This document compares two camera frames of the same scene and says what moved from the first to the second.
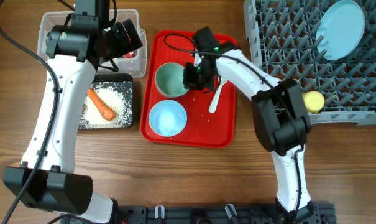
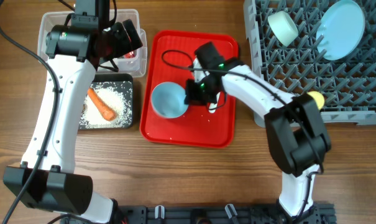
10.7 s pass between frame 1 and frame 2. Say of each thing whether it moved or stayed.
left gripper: stayed
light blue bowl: moved
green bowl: moved
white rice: stayed
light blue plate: stayed
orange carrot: stayed
